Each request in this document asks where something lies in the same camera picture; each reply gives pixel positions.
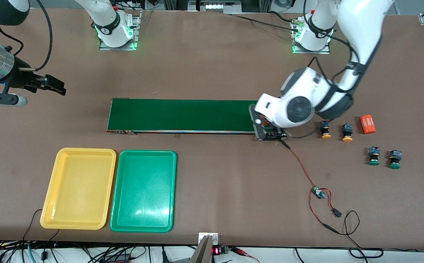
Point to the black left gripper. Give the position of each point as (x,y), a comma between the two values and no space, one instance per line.
(274,129)

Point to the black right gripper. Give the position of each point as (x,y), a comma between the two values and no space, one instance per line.
(21,79)

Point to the yellow push button switch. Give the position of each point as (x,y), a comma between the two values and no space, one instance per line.
(325,131)
(347,133)

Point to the green push button switch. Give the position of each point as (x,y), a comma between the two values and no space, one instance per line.
(394,159)
(373,156)

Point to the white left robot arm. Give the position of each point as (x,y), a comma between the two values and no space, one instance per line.
(361,25)

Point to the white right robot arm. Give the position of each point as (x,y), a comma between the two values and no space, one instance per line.
(110,25)

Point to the small speed controller board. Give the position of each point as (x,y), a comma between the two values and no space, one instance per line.
(318,192)

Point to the green conveyor belt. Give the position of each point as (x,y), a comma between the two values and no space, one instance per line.
(179,115)

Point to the yellow plastic tray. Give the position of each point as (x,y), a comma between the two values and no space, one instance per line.
(77,188)

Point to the red clip lead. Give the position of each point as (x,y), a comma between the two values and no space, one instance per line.
(245,253)

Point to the red digit display module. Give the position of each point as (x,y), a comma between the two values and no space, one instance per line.
(216,251)

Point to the white lit box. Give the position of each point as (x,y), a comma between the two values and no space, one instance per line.
(219,6)

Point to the green plastic tray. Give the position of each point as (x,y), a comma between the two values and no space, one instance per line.
(143,191)

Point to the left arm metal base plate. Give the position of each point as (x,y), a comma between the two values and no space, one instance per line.
(307,52)

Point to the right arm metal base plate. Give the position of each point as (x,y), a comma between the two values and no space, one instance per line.
(136,33)

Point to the grey metal camera mount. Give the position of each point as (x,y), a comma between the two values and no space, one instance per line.
(207,248)

